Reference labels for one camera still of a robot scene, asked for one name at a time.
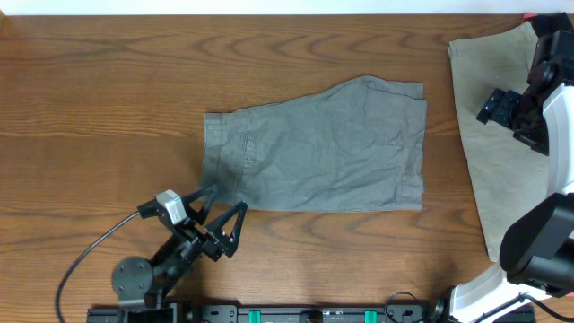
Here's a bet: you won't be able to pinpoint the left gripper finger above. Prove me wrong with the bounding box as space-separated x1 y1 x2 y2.
181 185 217 225
204 201 248 258

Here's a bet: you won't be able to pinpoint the grey shorts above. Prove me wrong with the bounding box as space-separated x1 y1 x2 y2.
199 75 427 213

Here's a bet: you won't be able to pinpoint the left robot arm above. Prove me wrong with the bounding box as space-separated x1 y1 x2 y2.
111 186 248 322

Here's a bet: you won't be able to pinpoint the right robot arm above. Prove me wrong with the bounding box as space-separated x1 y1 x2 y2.
431 24 573 322

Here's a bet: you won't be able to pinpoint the beige khaki shorts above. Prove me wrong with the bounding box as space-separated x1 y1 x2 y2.
448 22 573 262

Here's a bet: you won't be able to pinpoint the pink red garment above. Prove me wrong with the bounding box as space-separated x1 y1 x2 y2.
523 13 538 22

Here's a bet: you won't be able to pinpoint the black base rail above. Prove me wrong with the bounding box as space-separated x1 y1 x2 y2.
86 302 537 323

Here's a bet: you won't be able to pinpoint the left black camera cable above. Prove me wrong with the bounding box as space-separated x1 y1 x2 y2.
55 210 141 323

